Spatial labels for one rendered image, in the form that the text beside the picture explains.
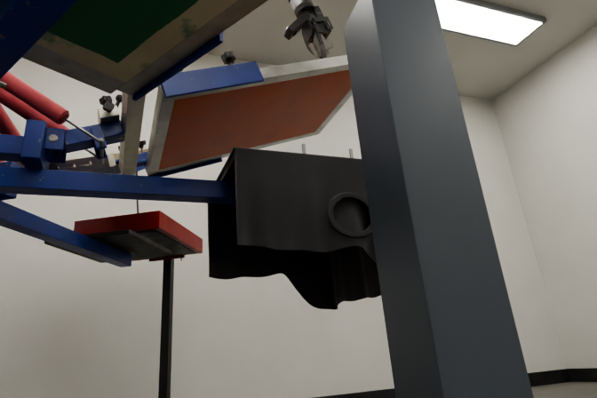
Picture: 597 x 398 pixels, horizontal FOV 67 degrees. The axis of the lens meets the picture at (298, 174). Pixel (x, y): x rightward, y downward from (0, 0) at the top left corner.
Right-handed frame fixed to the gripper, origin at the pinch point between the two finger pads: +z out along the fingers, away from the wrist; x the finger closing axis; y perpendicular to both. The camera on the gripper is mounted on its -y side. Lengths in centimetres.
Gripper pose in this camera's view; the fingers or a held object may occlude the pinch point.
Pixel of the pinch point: (322, 58)
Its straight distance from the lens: 157.7
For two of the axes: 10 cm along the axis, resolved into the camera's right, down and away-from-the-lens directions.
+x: -3.6, 3.8, 8.5
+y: 8.5, -2.4, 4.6
